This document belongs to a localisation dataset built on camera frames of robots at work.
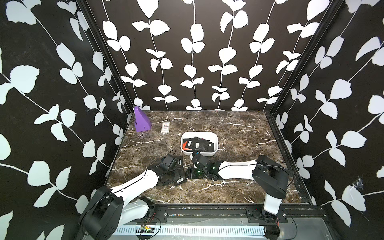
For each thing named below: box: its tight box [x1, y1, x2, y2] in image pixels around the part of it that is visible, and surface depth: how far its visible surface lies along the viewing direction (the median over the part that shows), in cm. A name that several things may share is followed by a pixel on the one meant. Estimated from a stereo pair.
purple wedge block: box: [134, 106, 151, 132], surface depth 106 cm
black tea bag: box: [191, 136, 215, 153], surface depth 96 cm
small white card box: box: [161, 122, 170, 134], surface depth 110 cm
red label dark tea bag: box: [182, 139, 193, 151], surface depth 97 cm
